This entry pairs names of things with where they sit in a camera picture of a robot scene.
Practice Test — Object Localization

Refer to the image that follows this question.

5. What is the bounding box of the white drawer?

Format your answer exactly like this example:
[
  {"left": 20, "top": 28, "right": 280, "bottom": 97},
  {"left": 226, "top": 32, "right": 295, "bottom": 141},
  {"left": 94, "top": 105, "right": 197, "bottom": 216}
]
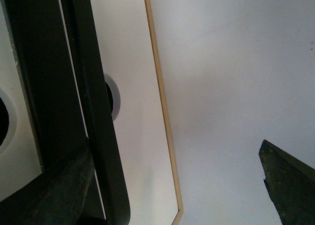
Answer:
[
  {"left": 91, "top": 0, "right": 178, "bottom": 225},
  {"left": 0, "top": 0, "right": 88, "bottom": 199}
]

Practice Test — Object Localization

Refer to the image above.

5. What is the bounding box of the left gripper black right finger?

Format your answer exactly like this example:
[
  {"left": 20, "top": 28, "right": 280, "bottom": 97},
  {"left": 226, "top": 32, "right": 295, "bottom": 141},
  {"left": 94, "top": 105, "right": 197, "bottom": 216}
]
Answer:
[{"left": 258, "top": 140, "right": 315, "bottom": 225}]

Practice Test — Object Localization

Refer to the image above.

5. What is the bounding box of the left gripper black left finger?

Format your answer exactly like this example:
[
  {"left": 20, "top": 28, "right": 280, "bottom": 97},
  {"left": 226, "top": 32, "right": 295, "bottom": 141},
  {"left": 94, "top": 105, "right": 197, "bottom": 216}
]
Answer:
[{"left": 0, "top": 141, "right": 95, "bottom": 225}]

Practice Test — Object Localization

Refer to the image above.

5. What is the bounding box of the wooden drawer cabinet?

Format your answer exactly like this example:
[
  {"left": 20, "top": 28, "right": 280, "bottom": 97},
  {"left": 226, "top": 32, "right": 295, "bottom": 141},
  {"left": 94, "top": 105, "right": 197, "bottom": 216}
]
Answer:
[{"left": 144, "top": 0, "right": 184, "bottom": 225}]

